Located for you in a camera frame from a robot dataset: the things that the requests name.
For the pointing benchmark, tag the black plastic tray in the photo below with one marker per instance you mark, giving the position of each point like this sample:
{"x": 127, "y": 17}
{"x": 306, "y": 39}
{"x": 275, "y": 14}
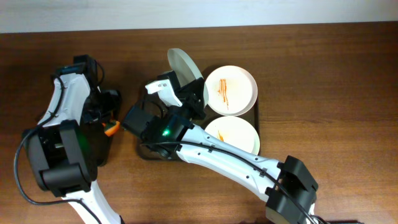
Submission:
{"x": 107, "y": 111}

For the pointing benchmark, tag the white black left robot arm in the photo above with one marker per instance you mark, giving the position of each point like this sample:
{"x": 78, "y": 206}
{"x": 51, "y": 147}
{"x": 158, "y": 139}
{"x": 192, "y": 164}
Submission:
{"x": 73, "y": 139}

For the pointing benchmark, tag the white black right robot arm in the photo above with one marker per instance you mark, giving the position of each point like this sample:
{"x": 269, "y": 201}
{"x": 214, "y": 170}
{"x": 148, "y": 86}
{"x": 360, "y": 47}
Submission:
{"x": 287, "y": 188}

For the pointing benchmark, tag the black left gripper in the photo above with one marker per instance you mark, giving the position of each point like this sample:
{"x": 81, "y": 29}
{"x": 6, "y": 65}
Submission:
{"x": 101, "y": 104}

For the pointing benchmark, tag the white plate with sauce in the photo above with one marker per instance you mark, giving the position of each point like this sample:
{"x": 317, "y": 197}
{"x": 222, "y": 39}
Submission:
{"x": 236, "y": 132}
{"x": 232, "y": 90}

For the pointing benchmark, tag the orange and green sponge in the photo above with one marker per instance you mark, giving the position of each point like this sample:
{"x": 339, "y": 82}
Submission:
{"x": 111, "y": 127}

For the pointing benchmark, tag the brown serving tray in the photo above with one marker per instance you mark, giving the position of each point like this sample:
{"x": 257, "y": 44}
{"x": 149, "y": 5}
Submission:
{"x": 166, "y": 152}

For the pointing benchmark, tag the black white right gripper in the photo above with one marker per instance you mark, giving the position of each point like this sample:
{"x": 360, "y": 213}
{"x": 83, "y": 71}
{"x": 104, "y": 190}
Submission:
{"x": 193, "y": 94}

